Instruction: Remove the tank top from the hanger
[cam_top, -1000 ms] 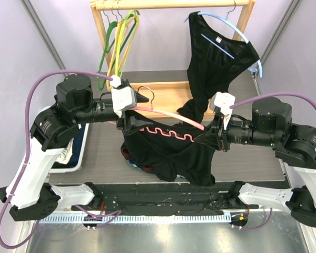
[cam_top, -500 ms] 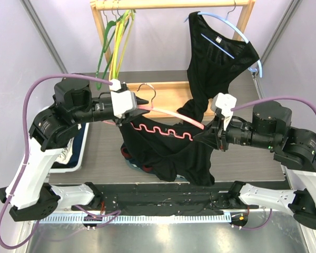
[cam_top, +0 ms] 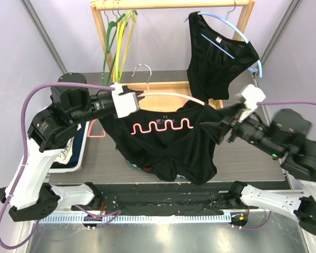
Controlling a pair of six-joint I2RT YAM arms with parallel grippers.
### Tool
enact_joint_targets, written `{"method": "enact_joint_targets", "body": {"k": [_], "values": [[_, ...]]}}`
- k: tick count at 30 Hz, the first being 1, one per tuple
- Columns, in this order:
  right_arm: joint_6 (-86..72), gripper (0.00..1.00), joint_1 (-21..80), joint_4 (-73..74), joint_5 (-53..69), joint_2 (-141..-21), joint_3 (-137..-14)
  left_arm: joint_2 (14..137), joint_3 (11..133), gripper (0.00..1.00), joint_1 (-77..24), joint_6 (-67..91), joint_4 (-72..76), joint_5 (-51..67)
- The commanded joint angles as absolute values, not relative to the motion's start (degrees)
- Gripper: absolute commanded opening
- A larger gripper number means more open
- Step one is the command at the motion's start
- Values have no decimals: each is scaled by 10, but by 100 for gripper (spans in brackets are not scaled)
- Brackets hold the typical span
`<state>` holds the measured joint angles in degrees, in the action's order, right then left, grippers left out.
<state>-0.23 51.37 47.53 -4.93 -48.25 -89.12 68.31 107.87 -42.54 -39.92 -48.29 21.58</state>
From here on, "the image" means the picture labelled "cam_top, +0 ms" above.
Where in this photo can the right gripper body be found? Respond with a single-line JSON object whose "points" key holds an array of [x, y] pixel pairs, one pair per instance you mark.
{"points": [[230, 126]]}

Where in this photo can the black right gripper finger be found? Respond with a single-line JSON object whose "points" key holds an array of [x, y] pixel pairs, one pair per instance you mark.
{"points": [[217, 131], [232, 109]]}

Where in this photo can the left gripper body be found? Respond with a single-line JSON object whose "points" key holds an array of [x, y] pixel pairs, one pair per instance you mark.
{"points": [[100, 104]]}

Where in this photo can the pink hanger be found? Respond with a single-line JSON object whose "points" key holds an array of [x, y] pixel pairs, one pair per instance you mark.
{"points": [[152, 125]]}

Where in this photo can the black tank top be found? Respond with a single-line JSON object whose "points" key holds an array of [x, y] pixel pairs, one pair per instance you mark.
{"points": [[185, 152], [215, 60]]}

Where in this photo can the navy maroon-trim tank top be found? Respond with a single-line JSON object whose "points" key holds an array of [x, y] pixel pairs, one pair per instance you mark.
{"points": [[148, 170]]}

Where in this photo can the green hanger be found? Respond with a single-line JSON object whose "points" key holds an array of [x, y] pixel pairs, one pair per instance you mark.
{"points": [[110, 47]]}

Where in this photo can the neon yellow hanger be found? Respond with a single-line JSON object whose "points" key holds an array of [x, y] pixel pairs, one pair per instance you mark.
{"points": [[121, 42]]}

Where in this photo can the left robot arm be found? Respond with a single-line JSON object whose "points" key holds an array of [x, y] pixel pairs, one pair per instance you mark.
{"points": [[29, 196]]}

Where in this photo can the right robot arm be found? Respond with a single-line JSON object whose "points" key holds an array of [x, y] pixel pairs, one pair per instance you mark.
{"points": [[285, 138]]}

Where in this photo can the wooden clothes rack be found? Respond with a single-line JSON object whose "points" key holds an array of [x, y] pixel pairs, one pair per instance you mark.
{"points": [[175, 86]]}

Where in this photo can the navy folded garment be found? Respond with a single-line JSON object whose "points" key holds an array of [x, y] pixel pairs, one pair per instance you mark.
{"points": [[77, 145]]}

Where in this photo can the white printed shirt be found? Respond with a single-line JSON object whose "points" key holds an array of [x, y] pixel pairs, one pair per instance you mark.
{"points": [[66, 153]]}

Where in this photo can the blue plastic tub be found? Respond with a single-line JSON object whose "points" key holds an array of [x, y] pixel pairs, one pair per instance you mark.
{"points": [[174, 178]]}

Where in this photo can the white laundry basket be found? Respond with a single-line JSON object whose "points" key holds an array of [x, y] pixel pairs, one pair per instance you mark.
{"points": [[63, 168]]}

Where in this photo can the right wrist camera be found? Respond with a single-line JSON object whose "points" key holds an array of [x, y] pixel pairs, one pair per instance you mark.
{"points": [[249, 99]]}

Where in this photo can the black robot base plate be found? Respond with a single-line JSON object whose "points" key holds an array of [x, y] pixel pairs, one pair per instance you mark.
{"points": [[164, 199]]}

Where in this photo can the white cable duct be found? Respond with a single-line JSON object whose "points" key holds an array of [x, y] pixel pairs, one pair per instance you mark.
{"points": [[59, 218]]}

